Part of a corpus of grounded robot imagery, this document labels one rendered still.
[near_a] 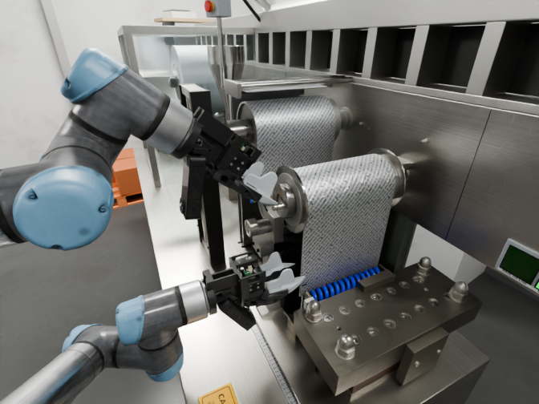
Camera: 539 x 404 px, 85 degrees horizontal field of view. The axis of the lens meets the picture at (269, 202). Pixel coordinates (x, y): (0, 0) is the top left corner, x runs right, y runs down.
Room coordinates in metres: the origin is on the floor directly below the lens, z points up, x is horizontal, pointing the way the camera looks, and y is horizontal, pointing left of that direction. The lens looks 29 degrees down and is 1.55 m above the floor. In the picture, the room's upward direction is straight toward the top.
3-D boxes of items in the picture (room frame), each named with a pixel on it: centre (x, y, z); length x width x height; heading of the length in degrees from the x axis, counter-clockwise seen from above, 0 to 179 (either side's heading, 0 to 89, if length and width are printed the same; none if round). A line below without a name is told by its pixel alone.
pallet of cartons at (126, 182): (3.02, 1.73, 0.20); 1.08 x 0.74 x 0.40; 123
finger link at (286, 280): (0.46, -0.04, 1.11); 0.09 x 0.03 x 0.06; 106
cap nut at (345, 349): (0.35, -0.14, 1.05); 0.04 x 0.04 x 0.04
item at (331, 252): (0.55, -0.18, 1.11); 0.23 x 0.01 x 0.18; 115
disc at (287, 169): (0.56, -0.04, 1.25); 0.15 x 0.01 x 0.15; 25
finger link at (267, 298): (0.44, 0.01, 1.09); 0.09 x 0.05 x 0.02; 106
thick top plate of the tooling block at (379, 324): (0.46, -0.27, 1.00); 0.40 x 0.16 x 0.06; 115
